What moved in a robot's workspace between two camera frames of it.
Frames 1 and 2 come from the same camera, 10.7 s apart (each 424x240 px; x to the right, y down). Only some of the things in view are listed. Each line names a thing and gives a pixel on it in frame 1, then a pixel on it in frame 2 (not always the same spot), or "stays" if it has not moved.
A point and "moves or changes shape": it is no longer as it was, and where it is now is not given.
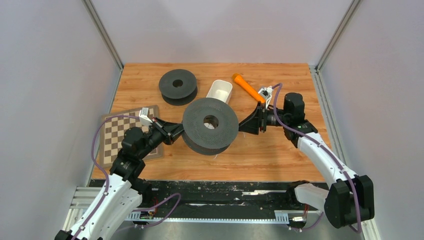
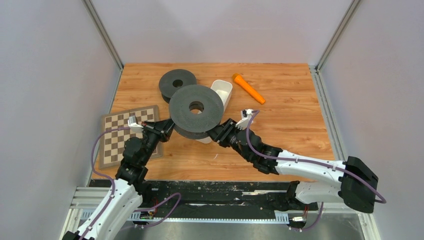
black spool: [210, 125] moves or changes shape
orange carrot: [238, 78] stays
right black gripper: [257, 119] -> [221, 133]
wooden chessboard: [111, 133] stays
